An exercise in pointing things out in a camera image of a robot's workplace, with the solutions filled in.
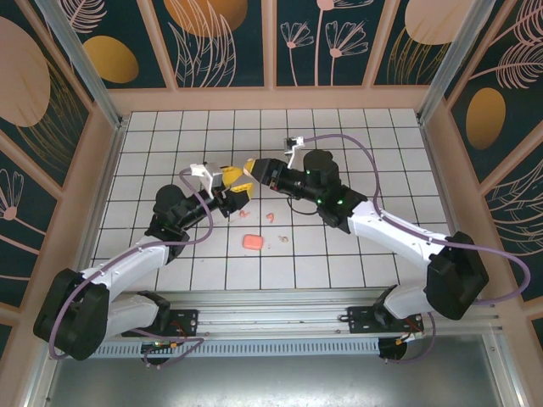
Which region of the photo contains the grey metal shelf plate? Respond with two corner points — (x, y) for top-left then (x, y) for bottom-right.
(40, 334), (523, 407)

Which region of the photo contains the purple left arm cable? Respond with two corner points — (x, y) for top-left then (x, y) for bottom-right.
(48, 167), (232, 370)

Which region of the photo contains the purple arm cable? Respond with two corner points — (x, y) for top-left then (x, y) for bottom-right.
(296, 133), (532, 365)
(48, 167), (232, 370)

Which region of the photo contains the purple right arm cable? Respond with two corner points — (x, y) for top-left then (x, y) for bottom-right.
(296, 133), (532, 365)

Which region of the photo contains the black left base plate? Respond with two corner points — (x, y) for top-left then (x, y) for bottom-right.
(121, 308), (200, 339)

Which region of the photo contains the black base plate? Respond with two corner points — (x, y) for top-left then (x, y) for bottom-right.
(121, 308), (200, 339)
(346, 304), (425, 336)

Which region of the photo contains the aluminium mounting rail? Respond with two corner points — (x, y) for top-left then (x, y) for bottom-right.
(42, 290), (504, 340)

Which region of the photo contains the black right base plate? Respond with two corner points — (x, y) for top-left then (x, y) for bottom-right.
(346, 304), (425, 336)

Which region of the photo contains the grey slotted cable duct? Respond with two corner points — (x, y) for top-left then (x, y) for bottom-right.
(59, 337), (383, 358)

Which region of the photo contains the aluminium corner post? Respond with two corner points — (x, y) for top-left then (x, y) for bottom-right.
(34, 0), (129, 131)
(417, 0), (498, 124)

